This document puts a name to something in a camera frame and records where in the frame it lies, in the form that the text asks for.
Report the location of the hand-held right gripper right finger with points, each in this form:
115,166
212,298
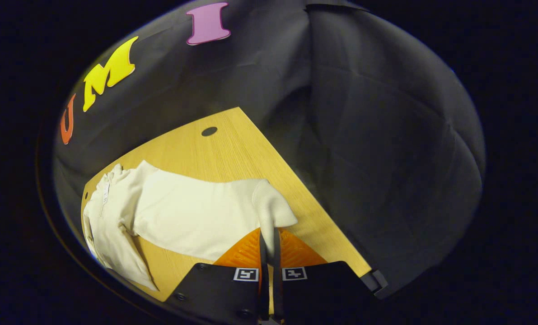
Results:
277,280

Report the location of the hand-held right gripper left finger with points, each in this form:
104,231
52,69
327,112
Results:
264,280

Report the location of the cream sweatshirt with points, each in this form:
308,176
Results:
192,212

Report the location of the black backdrop cloth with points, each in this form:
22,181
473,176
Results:
363,135

